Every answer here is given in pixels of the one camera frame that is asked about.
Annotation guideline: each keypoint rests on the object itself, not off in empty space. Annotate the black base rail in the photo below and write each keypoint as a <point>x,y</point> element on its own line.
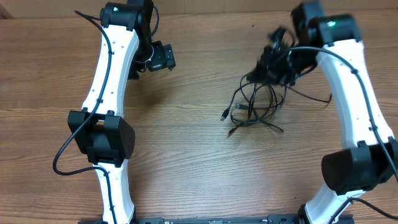
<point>270,219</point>

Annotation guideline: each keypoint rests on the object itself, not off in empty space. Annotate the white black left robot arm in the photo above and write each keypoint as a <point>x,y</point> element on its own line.
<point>99,128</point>

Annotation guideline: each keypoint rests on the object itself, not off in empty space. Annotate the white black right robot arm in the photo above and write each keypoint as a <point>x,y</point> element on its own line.
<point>368,156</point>

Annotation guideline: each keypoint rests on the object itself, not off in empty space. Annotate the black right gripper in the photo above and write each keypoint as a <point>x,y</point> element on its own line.
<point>265,71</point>

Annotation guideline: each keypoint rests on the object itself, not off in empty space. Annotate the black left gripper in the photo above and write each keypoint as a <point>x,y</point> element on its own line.
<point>164,58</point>

